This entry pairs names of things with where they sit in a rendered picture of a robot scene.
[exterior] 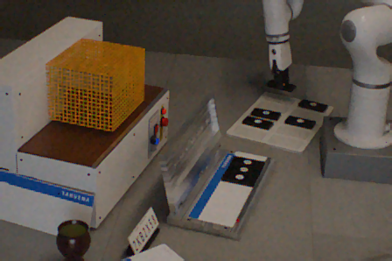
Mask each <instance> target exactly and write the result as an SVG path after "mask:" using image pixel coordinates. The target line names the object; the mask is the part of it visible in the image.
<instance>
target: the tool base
mask: <svg viewBox="0 0 392 261"><path fill-rule="evenodd" d="M220 147H221V145H219V146H218V147H217V152H216V153H215V155H214V156H213V162H212V163H211V165H210V166H209V167H208V168H206V169H205V171H204V172H203V173H200V174H199V179H198V180H197V182H196V183H195V186H193V187H194V189H193V191H192V193H191V195H190V196H189V198H188V200H186V198H185V201H183V203H180V204H179V205H178V211H177V213H170V214H169V215H168V216H167V218H166V224H172V225H174V226H180V227H183V228H188V229H193V230H198V231H201V232H206V233H209V234H215V235H217V236H224V237H228V238H233V239H236V240H240V238H241V237H242V234H243V231H244V230H245V229H246V226H247V224H248V222H249V218H250V217H251V215H252V214H253V212H254V210H255V208H256V205H257V202H259V200H260V198H261V196H262V193H263V190H264V188H266V185H267V183H268V181H269V179H270V176H271V175H272V173H273V172H274V169H275V167H276V162H277V160H276V159H271V160H270V162H269V164H268V167H267V168H266V171H265V172H264V174H263V176H262V179H261V180H260V183H259V184H258V186H257V188H256V189H255V192H254V194H253V195H252V197H251V200H250V201H249V204H248V206H247V207H246V210H245V211H244V212H243V215H242V217H241V220H240V222H235V224H234V227H228V226H223V225H220V224H215V223H211V222H204V221H201V220H196V219H192V218H188V217H187V216H188V215H189V213H190V212H191V210H192V209H193V206H194V205H195V203H196V201H197V200H198V199H199V197H200V195H201V194H202V192H203V190H204V189H205V187H206V186H207V183H208V182H209V180H210V179H211V177H213V175H214V173H215V171H216V170H217V167H219V165H220V163H221V161H222V160H223V158H224V157H225V155H226V154H227V153H233V154H236V152H230V151H229V150H228V149H225V150H223V149H220ZM187 219H190V220H187ZM225 227H227V229H225Z"/></svg>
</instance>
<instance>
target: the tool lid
mask: <svg viewBox="0 0 392 261"><path fill-rule="evenodd" d="M195 134H196V137H195ZM221 144H222V141H221V131H220V127H219V121H218V117H217V110H216V106H215V99H214V93H213V92H211V93H207V94H206V96H205V98H203V100H202V101H201V102H200V103H199V105H198V106H197V108H196V109H195V110H194V111H193V112H192V114H191V115H190V116H189V117H188V118H187V119H186V121H185V122H184V123H183V125H182V126H180V129H178V130H177V132H176V133H175V134H174V136H173V137H172V138H171V140H170V141H169V142H168V143H167V145H166V146H165V147H164V149H162V151H161V152H160V153H159V154H158V159H159V162H160V167H161V171H162V176H163V180H164V187H165V191H166V196H167V200H168V205H169V208H170V211H171V213H177V211H178V210H179V204H180V203H183V201H185V198H186V200H188V198H189V196H190V195H191V193H192V192H193V189H194V187H193V186H195V183H196V182H197V180H198V179H199V174H200V173H203V172H204V171H205V169H207V168H208V167H209V166H210V165H211V163H212V162H213V160H214V159H213V156H214V155H215V153H216V152H217V147H218V145H221Z"/></svg>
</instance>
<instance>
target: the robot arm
mask: <svg viewBox="0 0 392 261"><path fill-rule="evenodd" d="M360 1H361V2H362V3H363V4H365V5H366V6H367V7H365V8H361V9H357V10H355V11H351V12H349V13H348V14H347V15H346V16H345V18H343V21H342V23H341V27H340V36H341V40H342V41H343V44H344V46H345V47H346V49H347V50H348V52H349V53H350V55H351V58H352V60H353V74H352V80H351V89H350V94H349V104H348V109H347V119H346V121H343V122H341V123H338V124H337V125H336V126H335V128H334V135H335V137H336V138H337V139H338V140H339V141H341V142H342V143H345V144H346V145H351V146H353V147H358V148H361V149H380V148H383V147H388V146H389V145H392V130H391V129H390V123H389V124H386V115H387V111H388V103H389V96H390V87H391V82H392V64H391V63H390V61H388V60H386V59H385V58H384V57H382V56H379V55H377V54H376V49H377V47H378V46H386V45H390V44H392V0H360ZM303 2H304V0H262V8H263V21H264V26H265V31H266V40H267V41H268V43H269V66H270V69H271V70H272V72H271V73H272V74H273V75H274V82H275V87H276V88H284V82H286V83H290V77H289V73H288V72H289V68H288V66H290V65H291V63H292V58H291V47H290V43H289V41H288V38H289V37H290V34H289V27H288V23H289V22H290V21H292V20H294V19H295V18H297V17H298V16H299V15H300V12H301V10H302V8H303ZM277 67H278V69H279V70H276V68H277ZM277 72H279V73H277Z"/></svg>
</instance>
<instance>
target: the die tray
mask: <svg viewBox="0 0 392 261"><path fill-rule="evenodd" d="M300 101H301V100H300V99H297V98H291V97H288V96H283V95H279V94H272V93H270V92H264V93H263V94H262V96H260V98H259V99H258V100H257V101H256V102H255V103H254V104H253V105H252V106H251V107H250V108H249V109H248V110H247V111H246V112H245V113H244V114H243V115H242V116H241V118H240V119H239V120H238V121H237V122H236V123H235V124H234V125H233V126H231V128H230V129H229V130H228V131H227V134H226V136H227V137H231V138H238V139H240V140H243V141H248V142H250V143H256V144H258V145H265V146H268V147H272V148H275V149H280V150H282V151H287V152H292V153H296V154H303V153H304V152H305V149H306V148H307V147H308V145H309V144H310V143H311V141H312V140H313V139H314V137H315V136H316V135H317V133H318V132H319V130H320V129H321V127H322V125H323V116H330V115H331V114H332V112H333V109H334V107H333V106H328V109H326V110H325V112H324V113H323V112H318V111H316V110H310V109H304V108H301V107H298V103H299V102H300ZM254 108H258V109H266V110H272V111H275V112H282V113H281V116H280V118H279V119H278V121H273V120H269V119H267V118H262V119H263V120H266V121H271V122H274V125H273V126H272V127H271V128H270V129H269V130H264V129H259V128H256V127H254V126H249V125H246V124H242V121H243V119H244V118H246V116H251V111H252V110H254ZM288 116H296V117H300V118H305V119H308V120H311V121H316V124H315V125H314V126H313V128H312V130H310V129H305V128H302V127H298V126H294V125H290V124H285V123H284V121H285V120H286V118H287V117H288Z"/></svg>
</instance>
